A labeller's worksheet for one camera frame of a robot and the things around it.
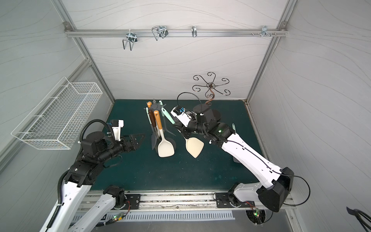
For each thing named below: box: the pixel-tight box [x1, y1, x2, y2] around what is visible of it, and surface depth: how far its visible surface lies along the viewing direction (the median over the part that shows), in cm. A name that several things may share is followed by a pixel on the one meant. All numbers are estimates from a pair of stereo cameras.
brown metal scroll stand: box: [192, 72, 231, 107], surface depth 90 cm
